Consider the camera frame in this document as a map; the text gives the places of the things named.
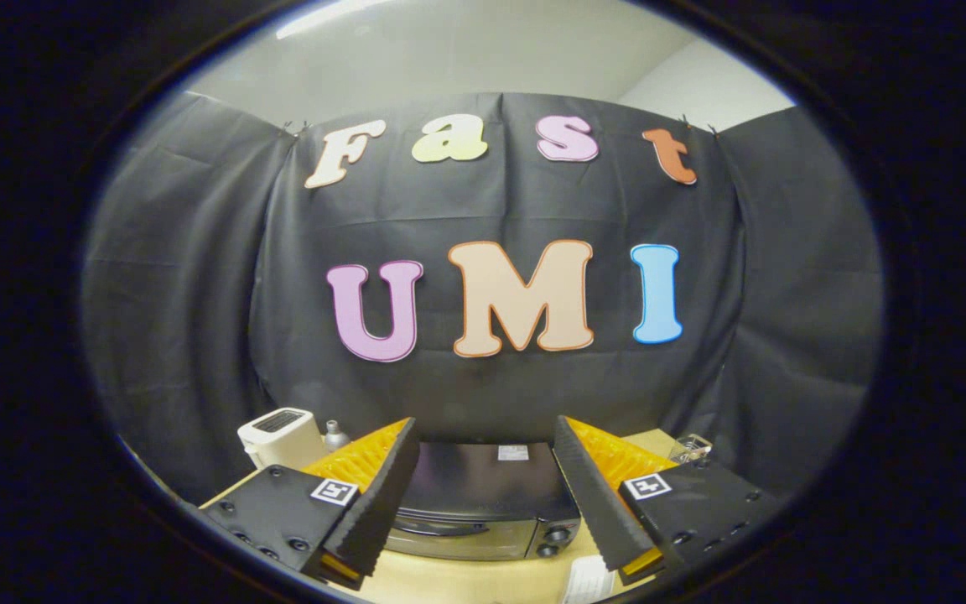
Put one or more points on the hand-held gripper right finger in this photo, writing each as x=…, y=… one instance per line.
x=592, y=503

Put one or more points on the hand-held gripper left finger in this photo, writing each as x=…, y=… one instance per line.
x=382, y=495

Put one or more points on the black toaster oven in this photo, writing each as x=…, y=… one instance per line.
x=483, y=486

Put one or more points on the white bread toaster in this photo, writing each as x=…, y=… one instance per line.
x=282, y=436

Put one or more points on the small silver shaker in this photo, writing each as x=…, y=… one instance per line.
x=334, y=436

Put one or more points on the white rectangular dish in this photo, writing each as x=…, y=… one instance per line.
x=588, y=580

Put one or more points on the black backdrop cloth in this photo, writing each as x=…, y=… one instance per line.
x=785, y=294

